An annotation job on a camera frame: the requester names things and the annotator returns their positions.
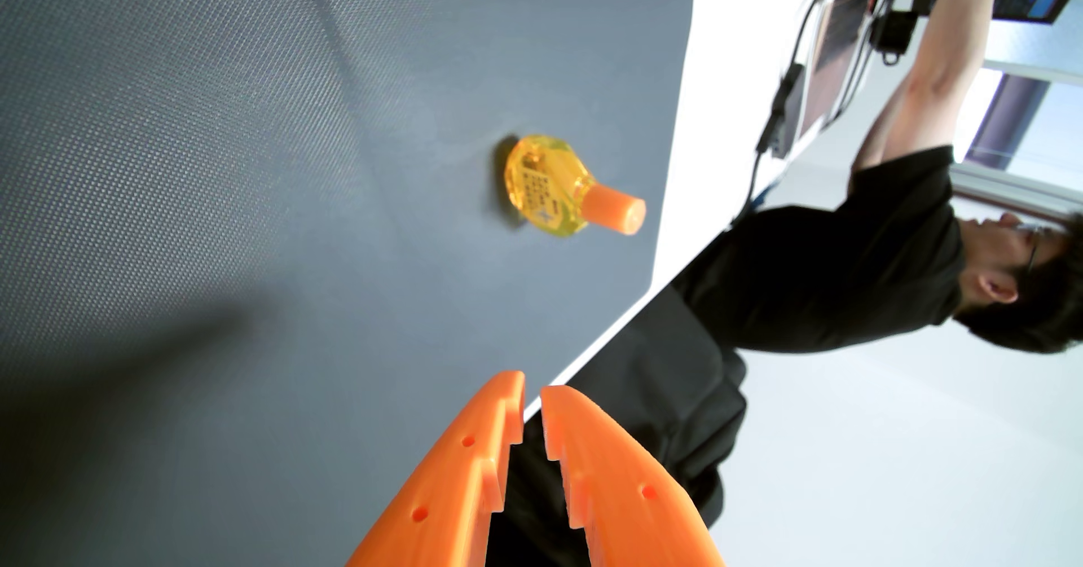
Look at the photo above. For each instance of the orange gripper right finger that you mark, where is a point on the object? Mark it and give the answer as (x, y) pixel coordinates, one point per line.
(626, 499)

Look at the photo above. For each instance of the yellow eyedrops bottle orange cap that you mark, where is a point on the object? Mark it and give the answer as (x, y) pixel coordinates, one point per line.
(550, 182)

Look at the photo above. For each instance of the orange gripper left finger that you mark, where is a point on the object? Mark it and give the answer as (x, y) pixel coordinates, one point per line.
(444, 482)

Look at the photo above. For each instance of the black bag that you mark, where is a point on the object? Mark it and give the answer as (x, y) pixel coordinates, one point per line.
(660, 381)

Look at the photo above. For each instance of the grey textured mat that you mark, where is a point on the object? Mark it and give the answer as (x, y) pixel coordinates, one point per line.
(254, 169)

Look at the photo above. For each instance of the black clamp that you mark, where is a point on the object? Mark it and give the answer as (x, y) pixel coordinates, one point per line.
(893, 32)

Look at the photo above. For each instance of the silver laptop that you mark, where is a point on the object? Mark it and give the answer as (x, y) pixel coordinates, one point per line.
(842, 42)

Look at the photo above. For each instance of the person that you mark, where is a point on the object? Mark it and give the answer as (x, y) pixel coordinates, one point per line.
(846, 279)

